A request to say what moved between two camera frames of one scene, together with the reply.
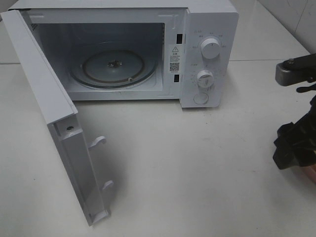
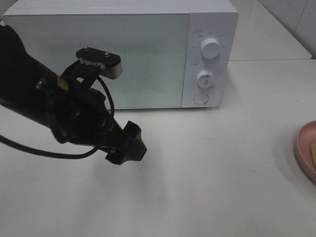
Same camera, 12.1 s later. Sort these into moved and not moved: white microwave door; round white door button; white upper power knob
Moved: white microwave door
Not moved: white upper power knob; round white door button
